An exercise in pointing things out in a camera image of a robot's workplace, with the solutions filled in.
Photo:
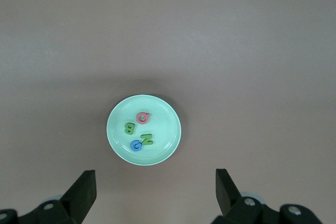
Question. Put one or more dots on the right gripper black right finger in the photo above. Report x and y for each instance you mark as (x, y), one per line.
(231, 203)

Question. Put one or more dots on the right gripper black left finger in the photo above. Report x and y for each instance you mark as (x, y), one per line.
(78, 200)

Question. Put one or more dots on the blue letter G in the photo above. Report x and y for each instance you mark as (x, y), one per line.
(132, 145)

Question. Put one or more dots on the green letter B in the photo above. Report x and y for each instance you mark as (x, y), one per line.
(132, 129)

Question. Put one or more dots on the green letter N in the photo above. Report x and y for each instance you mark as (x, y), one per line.
(147, 140)

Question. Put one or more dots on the red letter Q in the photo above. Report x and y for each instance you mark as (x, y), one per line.
(143, 122)

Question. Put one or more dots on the light green plate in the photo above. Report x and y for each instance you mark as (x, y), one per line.
(162, 119)

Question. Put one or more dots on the brown table cover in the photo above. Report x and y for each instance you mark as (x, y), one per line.
(168, 24)

